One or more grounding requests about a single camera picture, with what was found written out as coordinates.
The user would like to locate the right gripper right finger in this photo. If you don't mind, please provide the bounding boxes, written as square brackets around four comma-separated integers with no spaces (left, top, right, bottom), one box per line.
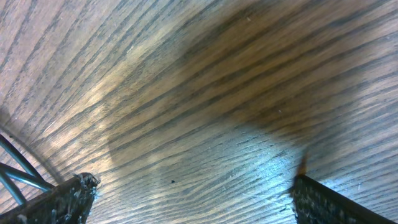
[290,175,395,224]

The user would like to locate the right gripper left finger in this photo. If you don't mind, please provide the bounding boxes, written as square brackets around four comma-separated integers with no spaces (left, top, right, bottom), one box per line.
[1,172,100,224]

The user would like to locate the black USB cable bundle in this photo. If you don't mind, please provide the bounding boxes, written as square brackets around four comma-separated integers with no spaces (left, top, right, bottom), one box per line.
[0,133,55,207]

